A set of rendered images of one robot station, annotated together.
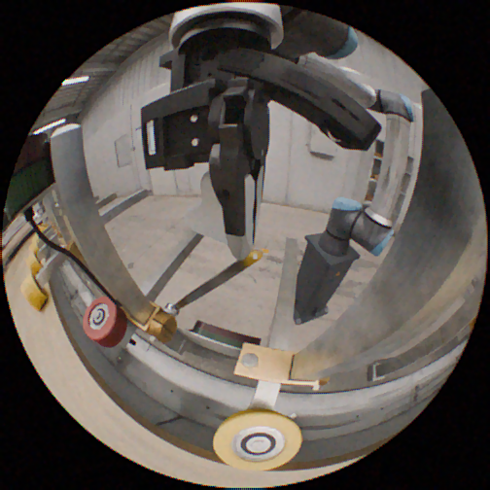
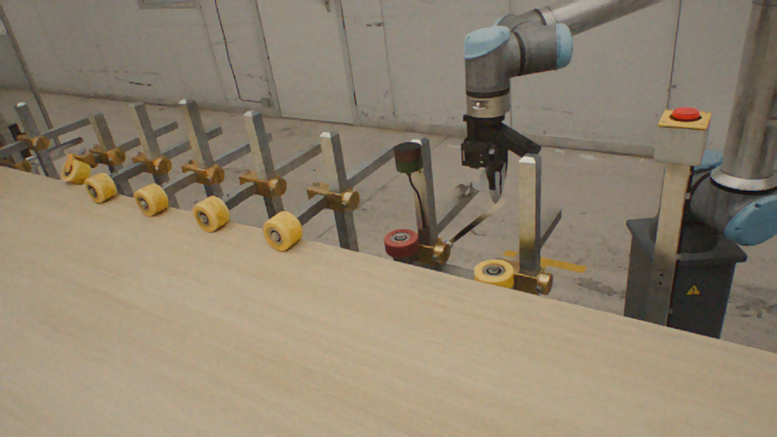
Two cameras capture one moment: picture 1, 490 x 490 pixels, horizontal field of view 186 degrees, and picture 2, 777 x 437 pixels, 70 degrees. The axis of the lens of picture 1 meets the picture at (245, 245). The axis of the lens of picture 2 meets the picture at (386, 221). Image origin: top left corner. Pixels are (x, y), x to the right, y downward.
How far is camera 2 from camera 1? 1.15 m
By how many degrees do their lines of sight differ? 19
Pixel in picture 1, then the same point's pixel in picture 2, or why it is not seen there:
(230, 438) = (482, 266)
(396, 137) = (754, 39)
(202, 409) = not seen: hidden behind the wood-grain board
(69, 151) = (427, 151)
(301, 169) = (718, 46)
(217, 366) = not seen: hidden behind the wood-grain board
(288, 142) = not seen: outside the picture
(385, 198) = (734, 146)
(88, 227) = (429, 183)
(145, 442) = (437, 277)
